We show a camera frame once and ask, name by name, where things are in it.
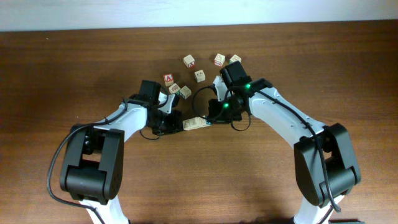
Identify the wooden block orange letter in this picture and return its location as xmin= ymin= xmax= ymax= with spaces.
xmin=182 ymin=118 xmax=196 ymax=131

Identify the plain wooden block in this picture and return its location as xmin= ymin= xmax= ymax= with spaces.
xmin=194 ymin=117 xmax=211 ymax=128

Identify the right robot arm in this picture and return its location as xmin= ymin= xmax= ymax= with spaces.
xmin=209 ymin=62 xmax=361 ymax=223

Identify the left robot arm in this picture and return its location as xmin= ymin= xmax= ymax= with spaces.
xmin=60 ymin=80 xmax=182 ymax=223

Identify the wooden block green edge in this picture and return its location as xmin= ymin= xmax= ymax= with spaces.
xmin=169 ymin=83 xmax=181 ymax=95

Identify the red letter A block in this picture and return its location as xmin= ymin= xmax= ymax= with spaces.
xmin=164 ymin=73 xmax=174 ymax=86

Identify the wooden block blue picture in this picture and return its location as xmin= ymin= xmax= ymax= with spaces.
xmin=194 ymin=70 xmax=206 ymax=83

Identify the wooden block red bottom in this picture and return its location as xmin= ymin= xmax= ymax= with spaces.
xmin=214 ymin=54 xmax=226 ymax=67

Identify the wooden block green side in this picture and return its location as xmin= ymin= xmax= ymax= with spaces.
xmin=229 ymin=54 xmax=242 ymax=64

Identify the wooden block red side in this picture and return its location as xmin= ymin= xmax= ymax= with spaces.
xmin=183 ymin=55 xmax=196 ymax=68

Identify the right black cable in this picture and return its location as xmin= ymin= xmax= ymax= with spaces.
xmin=191 ymin=85 xmax=252 ymax=132

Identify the black cable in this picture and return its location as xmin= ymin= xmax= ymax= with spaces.
xmin=46 ymin=108 xmax=162 ymax=224
xmin=191 ymin=85 xmax=252 ymax=132

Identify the left black cable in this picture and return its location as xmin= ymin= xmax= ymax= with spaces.
xmin=46 ymin=108 xmax=162 ymax=224

